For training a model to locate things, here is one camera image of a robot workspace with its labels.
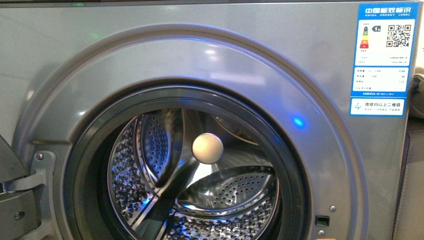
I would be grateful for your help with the grey front-load washing machine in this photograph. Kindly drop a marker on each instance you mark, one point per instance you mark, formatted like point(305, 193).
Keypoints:
point(73, 73)

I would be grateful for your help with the steel perforated drum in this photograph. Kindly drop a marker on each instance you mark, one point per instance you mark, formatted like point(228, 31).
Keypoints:
point(184, 174)

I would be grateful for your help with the washing machine glass door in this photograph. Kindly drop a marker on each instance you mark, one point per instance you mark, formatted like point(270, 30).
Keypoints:
point(18, 213)

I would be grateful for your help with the beige sofa beside washer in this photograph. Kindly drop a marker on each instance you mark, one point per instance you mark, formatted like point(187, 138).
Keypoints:
point(409, 220)

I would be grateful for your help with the blue energy efficiency label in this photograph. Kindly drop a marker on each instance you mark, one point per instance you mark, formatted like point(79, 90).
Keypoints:
point(385, 39)

